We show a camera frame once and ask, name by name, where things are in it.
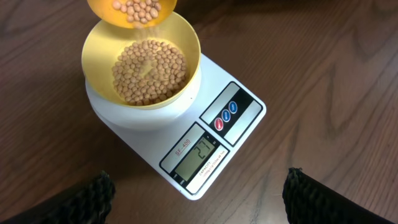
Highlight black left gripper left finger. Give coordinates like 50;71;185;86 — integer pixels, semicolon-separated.
2;171;116;224

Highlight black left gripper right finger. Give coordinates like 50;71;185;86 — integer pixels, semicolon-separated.
282;167;392;224

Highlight yellow measuring scoop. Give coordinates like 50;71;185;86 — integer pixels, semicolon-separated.
87;0;177;29

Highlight white digital kitchen scale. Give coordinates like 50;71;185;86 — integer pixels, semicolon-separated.
86;55;267;200

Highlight soybeans in yellow bowl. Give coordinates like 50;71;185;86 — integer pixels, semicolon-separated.
111;39;189;106

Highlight pale yellow bowl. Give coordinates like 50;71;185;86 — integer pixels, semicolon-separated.
81;12;202;106

